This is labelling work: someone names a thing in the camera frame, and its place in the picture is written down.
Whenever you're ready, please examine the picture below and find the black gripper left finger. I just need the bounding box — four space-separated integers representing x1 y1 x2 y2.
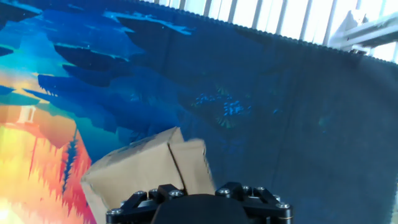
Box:
105 184 185 224

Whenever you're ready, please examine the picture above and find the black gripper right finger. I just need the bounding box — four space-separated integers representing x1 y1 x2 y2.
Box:
215 182 294 224

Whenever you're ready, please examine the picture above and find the brown cardboard box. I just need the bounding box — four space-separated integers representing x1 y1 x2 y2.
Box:
80 126 216 224

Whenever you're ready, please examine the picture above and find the colourful forest print tablecloth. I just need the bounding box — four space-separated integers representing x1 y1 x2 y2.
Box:
0 0 398 224

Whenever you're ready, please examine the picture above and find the aluminium frame post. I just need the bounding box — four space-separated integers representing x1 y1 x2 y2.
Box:
328 9 398 55

